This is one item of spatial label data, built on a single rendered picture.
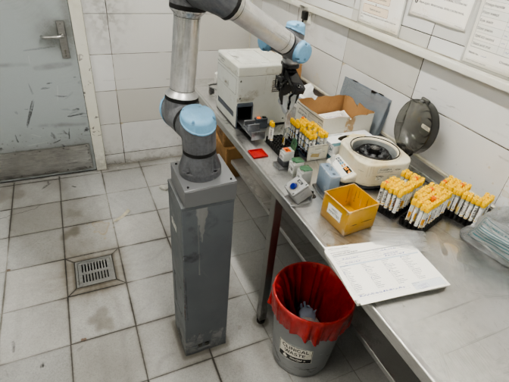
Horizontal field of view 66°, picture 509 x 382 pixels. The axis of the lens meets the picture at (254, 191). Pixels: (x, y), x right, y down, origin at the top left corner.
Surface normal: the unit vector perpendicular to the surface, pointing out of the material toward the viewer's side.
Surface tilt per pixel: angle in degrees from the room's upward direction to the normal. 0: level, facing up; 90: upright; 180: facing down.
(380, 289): 0
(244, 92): 90
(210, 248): 90
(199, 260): 90
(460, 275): 0
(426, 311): 0
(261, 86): 90
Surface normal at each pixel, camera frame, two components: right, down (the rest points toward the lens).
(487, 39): -0.93, 0.19
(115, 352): 0.08, -0.82
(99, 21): 0.40, 0.55
